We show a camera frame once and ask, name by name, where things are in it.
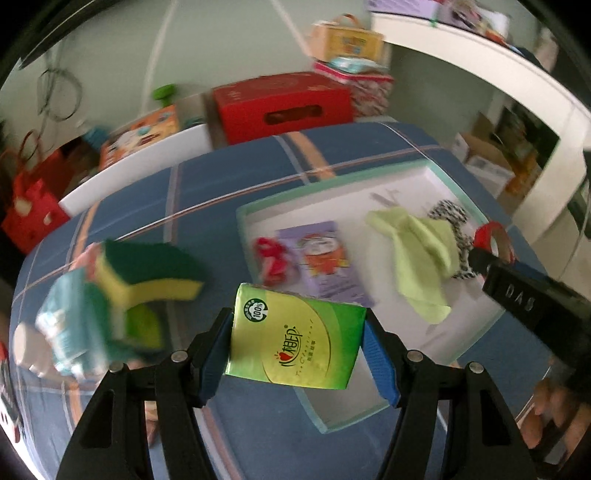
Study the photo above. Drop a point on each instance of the light green cloth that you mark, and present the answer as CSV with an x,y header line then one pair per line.
x,y
415,258

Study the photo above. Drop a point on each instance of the purple perforated board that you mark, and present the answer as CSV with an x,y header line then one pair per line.
x,y
406,5

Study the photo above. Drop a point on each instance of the open cardboard box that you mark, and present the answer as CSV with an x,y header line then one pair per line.
x,y
485,157

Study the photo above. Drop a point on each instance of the leopard print scrunchie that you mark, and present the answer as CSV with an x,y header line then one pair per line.
x,y
450,213

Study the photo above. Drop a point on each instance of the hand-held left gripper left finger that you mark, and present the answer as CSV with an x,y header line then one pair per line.
x,y
212,364

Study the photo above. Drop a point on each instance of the green dumbbell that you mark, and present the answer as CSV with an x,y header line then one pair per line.
x,y
165,92

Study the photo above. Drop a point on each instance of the red candy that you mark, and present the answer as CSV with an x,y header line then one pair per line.
x,y
270,258

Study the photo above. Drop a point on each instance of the light blue wipes pack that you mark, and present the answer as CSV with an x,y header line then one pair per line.
x,y
355,64

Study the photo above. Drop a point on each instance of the pink white striped cloth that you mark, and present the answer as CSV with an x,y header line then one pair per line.
x,y
92,258

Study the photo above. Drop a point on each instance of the red patterned tin box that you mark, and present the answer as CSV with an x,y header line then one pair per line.
x,y
369,92

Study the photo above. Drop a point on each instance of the blue plaid blanket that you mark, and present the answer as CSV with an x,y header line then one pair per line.
x,y
138,207

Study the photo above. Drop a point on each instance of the red tape roll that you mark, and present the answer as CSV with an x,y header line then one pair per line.
x,y
485,233

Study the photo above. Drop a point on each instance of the red felt bag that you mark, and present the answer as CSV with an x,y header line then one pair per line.
x,y
32,212

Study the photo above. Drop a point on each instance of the white desk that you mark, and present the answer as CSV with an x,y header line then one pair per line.
x,y
508,69

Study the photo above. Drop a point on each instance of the red cardboard box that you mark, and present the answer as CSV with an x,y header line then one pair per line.
x,y
277,92

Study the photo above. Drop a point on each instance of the person's right hand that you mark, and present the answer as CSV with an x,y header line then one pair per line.
x,y
549,415

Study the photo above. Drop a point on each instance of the teal pump bottle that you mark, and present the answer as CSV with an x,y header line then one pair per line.
x,y
94,134

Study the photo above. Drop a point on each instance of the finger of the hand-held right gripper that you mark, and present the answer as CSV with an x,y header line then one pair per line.
x,y
517,295

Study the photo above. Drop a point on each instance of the white tray box teal rim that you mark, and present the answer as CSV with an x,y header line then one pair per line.
x,y
277,218

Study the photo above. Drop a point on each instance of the yellow green sponge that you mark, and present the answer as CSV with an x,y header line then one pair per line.
x,y
152,272

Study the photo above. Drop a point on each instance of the orange colourful box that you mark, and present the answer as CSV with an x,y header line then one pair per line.
x,y
138,134

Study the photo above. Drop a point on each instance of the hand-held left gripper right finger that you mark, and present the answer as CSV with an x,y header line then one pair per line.
x,y
378,364

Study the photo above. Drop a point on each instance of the purple packet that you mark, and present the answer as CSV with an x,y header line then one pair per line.
x,y
323,258

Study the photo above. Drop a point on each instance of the teal wet wipes packet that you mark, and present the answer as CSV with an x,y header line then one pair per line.
x,y
69,318

